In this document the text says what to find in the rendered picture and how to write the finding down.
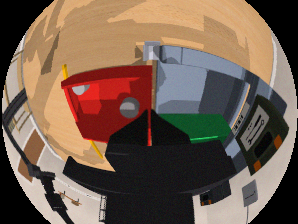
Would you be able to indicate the grey disc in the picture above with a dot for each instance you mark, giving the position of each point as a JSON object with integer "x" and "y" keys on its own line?
{"x": 79, "y": 90}
{"x": 129, "y": 107}

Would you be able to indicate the yellow bar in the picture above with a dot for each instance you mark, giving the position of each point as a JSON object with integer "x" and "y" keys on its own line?
{"x": 65, "y": 74}

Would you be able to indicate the green open bin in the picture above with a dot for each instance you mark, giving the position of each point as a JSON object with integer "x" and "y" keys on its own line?
{"x": 199, "y": 127}

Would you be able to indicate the grey metal shelf rack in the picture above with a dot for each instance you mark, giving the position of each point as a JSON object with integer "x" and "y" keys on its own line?
{"x": 190, "y": 83}

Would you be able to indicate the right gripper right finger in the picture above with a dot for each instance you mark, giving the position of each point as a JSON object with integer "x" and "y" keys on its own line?
{"x": 165, "y": 133}

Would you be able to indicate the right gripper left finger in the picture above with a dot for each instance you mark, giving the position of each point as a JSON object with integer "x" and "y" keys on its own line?
{"x": 132, "y": 133}

